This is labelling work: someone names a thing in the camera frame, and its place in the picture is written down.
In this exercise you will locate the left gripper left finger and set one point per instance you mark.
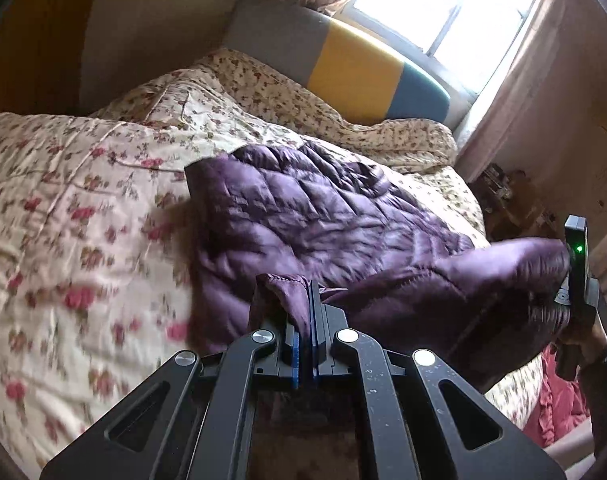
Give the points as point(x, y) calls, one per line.
point(193, 418)

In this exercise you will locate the floral quilt bedspread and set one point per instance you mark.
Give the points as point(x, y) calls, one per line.
point(94, 286)

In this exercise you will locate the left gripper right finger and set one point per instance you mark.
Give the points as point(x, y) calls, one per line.
point(415, 418)

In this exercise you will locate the window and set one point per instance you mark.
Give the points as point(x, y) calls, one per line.
point(461, 41)

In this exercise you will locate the right pink curtain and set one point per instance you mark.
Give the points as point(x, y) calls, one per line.
point(510, 89)

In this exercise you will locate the floral pillow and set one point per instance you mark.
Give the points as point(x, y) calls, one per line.
point(404, 145)

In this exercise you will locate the person's right hand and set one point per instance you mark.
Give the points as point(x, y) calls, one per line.
point(591, 339)

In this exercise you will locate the cluttered wooden side table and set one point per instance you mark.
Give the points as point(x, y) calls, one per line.
point(511, 205)

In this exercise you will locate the purple quilted down jacket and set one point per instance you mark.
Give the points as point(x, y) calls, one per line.
point(268, 222)

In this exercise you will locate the black camera with screen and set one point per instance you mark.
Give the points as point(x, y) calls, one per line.
point(583, 289)

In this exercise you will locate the grey yellow blue headboard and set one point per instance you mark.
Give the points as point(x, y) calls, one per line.
point(358, 75)

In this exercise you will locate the wooden wardrobe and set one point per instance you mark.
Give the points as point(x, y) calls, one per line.
point(41, 45)

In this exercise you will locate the pink ruffled cloth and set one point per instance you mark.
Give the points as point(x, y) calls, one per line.
point(561, 406)

